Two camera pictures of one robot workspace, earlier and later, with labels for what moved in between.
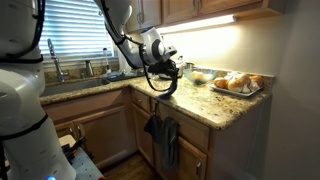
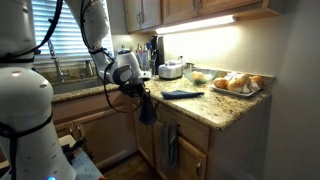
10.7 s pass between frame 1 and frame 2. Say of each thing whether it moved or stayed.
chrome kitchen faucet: stayed
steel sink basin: stayed
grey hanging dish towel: stayed
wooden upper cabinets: stayed
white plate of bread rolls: stayed
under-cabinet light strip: stayed
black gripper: moved
